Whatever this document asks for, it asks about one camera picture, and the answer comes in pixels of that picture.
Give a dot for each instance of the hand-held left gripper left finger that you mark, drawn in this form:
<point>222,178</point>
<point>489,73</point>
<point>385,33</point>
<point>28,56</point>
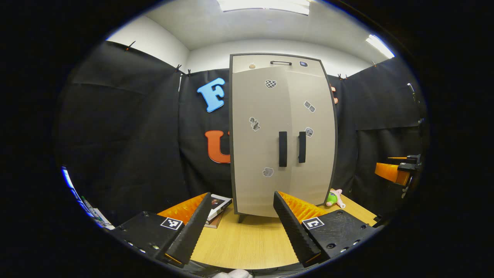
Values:
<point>193,231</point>

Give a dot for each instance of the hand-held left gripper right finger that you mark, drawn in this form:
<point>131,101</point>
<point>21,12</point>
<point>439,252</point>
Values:
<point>292,227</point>

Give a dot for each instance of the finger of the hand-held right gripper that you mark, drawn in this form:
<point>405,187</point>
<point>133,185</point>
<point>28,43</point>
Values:
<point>388,172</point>
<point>397,157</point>

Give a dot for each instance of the white shoe cabinet door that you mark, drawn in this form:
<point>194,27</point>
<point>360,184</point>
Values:
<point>251,154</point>
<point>316,154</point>

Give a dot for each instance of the grey white shoe cabinet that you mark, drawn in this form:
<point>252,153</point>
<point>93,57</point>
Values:
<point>231,135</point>

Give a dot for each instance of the pink green plush toy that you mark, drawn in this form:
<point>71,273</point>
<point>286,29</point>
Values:
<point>332,199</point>

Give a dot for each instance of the white papers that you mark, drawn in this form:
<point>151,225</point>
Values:
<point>104,222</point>

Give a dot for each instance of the green capped bottle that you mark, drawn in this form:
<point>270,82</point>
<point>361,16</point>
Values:
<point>90,208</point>

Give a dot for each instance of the black backdrop cloth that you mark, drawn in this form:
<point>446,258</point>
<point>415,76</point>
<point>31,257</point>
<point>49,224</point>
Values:
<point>115,135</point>

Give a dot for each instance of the computer monitor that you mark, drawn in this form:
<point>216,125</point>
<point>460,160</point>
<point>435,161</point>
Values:
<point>71,187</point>

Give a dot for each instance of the large ceiling light panel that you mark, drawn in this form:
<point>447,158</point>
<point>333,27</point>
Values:
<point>262,5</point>

